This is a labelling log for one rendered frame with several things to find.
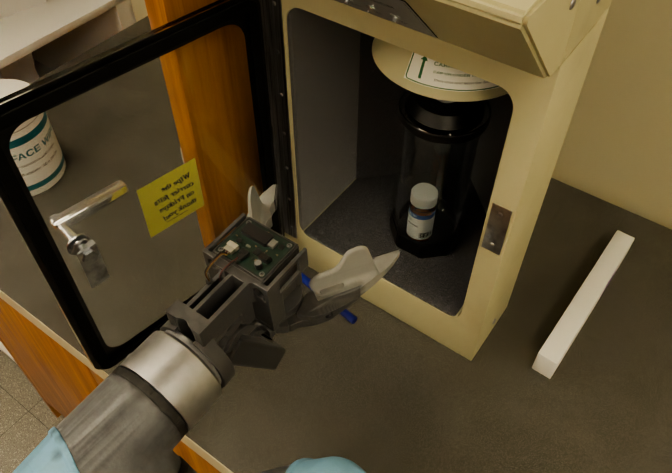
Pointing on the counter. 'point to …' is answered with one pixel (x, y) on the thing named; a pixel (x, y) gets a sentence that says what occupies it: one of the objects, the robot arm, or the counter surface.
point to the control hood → (489, 8)
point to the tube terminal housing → (394, 297)
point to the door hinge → (272, 17)
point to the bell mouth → (430, 75)
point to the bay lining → (357, 116)
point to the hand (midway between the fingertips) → (336, 221)
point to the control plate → (386, 5)
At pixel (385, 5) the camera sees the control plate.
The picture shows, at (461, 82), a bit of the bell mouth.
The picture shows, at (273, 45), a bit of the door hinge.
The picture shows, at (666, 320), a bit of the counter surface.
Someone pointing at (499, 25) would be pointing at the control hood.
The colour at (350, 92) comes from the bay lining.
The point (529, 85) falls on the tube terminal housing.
